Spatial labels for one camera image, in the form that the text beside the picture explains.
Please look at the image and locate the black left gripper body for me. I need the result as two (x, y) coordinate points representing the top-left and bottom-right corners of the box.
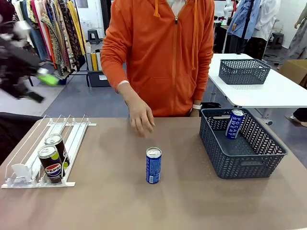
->
(0, 21), (41, 99)

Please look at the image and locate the black Pepsi can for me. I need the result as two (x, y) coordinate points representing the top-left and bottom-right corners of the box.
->
(44, 133), (71, 169)
(37, 144), (66, 185)

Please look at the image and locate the blue Pocari Sweat can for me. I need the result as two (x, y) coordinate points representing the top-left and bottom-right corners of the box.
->
(224, 109), (246, 140)
(145, 147), (163, 184)

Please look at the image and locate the grey plastic lattice basket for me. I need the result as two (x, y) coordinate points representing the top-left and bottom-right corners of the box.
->
(219, 59), (272, 85)
(199, 107), (288, 179)

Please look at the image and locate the person's left forearm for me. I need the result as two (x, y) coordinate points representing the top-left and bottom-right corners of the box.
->
(192, 55), (214, 106)

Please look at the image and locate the person's right forearm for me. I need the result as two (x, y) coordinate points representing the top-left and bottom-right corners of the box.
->
(100, 51), (135, 99)

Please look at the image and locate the white can dispenser rack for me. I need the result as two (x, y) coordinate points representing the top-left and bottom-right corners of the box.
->
(1, 114), (97, 189)

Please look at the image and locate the person's right hand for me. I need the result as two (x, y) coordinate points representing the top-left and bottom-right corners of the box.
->
(124, 94), (156, 139)

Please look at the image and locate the fabric pile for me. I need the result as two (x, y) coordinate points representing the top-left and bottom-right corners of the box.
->
(54, 62), (72, 85)

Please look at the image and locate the orange striped patterned garment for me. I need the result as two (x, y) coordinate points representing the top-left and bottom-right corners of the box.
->
(40, 11), (65, 70)

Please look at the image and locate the teal hanging garment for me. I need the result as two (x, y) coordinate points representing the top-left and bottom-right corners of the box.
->
(20, 0), (48, 62)

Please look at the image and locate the dark stand beside table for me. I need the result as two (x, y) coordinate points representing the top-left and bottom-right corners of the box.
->
(0, 112), (44, 166)

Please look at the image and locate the dark floral hanging garment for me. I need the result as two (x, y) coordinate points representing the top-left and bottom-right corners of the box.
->
(59, 0), (83, 70)

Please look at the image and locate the dark grey storage bin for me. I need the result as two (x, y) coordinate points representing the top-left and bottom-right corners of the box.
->
(86, 69), (111, 88)

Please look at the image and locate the white board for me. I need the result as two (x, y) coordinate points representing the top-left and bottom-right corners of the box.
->
(95, 50), (103, 71)

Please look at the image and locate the cream hanging garment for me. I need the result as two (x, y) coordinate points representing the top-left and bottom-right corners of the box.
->
(13, 0), (33, 24)

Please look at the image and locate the mannequin in maroon top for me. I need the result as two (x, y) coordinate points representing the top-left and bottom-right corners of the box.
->
(0, 0), (15, 23)

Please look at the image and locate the yellow hanging garment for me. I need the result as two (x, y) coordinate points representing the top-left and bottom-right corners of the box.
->
(67, 1), (86, 57)

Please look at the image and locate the grey plastic stool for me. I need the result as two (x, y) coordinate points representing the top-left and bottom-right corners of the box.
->
(87, 29), (101, 45)
(272, 32), (285, 50)

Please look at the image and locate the white cabinet with label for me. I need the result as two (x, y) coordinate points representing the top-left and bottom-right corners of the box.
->
(80, 20), (93, 40)

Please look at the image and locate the white pusher paddle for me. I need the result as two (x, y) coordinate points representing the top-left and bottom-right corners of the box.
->
(11, 163), (33, 180)

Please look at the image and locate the person in orange hoodie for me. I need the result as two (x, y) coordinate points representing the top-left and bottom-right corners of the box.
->
(100, 0), (215, 118)

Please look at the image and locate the black round chair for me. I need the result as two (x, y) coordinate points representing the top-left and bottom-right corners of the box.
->
(201, 102), (222, 110)

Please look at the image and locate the white background desk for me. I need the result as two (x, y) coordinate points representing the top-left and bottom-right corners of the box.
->
(213, 19), (228, 54)

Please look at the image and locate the mannequin in blue shirt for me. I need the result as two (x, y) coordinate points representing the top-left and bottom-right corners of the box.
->
(227, 0), (261, 55)

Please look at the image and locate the white side table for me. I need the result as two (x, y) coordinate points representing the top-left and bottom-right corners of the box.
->
(208, 53), (307, 127)

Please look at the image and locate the black stand pole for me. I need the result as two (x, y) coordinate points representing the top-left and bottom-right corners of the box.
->
(236, 0), (255, 55)

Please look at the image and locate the mannequin in white shirt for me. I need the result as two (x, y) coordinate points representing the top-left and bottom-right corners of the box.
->
(251, 0), (281, 60)

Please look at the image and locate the brown cardboard box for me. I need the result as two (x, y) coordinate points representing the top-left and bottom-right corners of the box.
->
(279, 59), (307, 88)

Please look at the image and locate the mannequin in grey dress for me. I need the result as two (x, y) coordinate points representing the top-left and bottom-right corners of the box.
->
(286, 4), (307, 60)

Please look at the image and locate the bystander leg with shoe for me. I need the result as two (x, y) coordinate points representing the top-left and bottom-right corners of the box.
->
(290, 107), (307, 127)

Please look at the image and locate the black clothes rack frame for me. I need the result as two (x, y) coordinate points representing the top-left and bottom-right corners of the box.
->
(47, 0), (91, 87)

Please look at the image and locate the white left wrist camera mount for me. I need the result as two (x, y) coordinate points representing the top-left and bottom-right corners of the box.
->
(13, 21), (31, 40)

